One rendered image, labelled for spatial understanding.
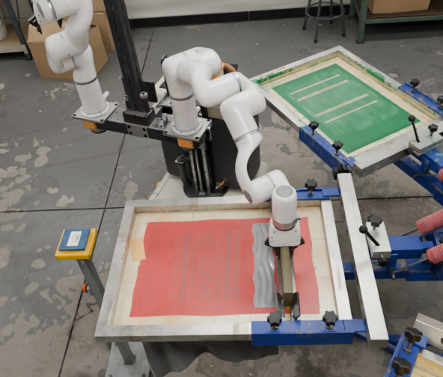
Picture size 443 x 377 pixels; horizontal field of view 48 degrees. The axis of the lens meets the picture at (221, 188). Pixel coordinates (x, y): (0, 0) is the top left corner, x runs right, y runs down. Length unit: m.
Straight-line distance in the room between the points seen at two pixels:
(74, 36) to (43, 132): 2.42
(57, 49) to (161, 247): 0.81
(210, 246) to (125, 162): 2.01
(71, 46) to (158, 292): 0.94
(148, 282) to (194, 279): 0.16
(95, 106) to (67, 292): 1.27
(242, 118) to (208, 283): 0.57
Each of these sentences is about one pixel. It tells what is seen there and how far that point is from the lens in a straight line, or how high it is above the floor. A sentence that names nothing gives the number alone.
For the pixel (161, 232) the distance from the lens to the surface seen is 1.86.
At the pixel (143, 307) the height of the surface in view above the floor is 0.96.
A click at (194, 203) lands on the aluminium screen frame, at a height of 0.99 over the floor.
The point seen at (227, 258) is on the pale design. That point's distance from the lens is 1.75.
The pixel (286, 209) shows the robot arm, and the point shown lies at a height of 1.26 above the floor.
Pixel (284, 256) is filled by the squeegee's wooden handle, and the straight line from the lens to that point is 1.61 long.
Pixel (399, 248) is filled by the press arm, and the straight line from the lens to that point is 1.70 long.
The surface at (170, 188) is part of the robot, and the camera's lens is 3.00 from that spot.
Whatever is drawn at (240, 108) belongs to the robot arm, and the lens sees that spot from 1.50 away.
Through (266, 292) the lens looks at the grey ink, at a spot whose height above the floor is 0.96.
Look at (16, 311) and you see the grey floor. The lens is 3.09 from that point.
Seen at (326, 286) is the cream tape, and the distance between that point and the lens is 1.68.
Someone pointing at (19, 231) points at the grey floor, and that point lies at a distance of 3.49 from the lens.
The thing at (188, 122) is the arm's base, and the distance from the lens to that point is 1.95.
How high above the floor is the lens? 2.34
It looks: 44 degrees down
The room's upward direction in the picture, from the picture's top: 7 degrees counter-clockwise
